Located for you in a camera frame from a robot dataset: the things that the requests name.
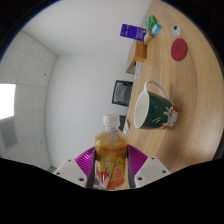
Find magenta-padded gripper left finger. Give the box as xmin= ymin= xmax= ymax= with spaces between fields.
xmin=53 ymin=147 xmax=98 ymax=189

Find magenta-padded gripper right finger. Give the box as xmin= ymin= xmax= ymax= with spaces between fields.
xmin=126 ymin=144 xmax=172 ymax=190

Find yellow-labelled drink bottle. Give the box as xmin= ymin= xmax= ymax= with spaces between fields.
xmin=94 ymin=113 xmax=129 ymax=190

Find white printed leaflet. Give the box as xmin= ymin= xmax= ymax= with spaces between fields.
xmin=123 ymin=119 xmax=131 ymax=136

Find green and white mug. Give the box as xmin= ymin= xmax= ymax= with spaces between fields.
xmin=133 ymin=79 xmax=179 ymax=131

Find grey ceiling air vent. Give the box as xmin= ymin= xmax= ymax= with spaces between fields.
xmin=0 ymin=120 xmax=18 ymax=149

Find black mesh office chair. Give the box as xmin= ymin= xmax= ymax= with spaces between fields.
xmin=112 ymin=79 xmax=134 ymax=108

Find large square ceiling light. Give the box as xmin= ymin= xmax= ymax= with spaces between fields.
xmin=0 ymin=83 xmax=17 ymax=120

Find white paper sheet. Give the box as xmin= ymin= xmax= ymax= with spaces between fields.
xmin=133 ymin=61 xmax=143 ymax=80

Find wooden side cabinet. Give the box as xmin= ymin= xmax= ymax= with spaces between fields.
xmin=125 ymin=46 xmax=141 ymax=76

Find orange-brown cardboard box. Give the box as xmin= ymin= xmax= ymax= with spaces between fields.
xmin=133 ymin=41 xmax=149 ymax=64

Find flat round red coaster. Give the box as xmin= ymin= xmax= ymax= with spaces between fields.
xmin=170 ymin=37 xmax=189 ymax=62

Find tan flat packet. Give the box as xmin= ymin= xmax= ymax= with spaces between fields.
xmin=143 ymin=31 xmax=156 ymax=46

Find purple upright box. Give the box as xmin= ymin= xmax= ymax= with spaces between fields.
xmin=120 ymin=23 xmax=147 ymax=42

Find small blue box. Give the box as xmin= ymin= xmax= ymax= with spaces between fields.
xmin=151 ymin=23 xmax=162 ymax=36

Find small white round disc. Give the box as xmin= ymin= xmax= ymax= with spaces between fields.
xmin=171 ymin=24 xmax=182 ymax=37

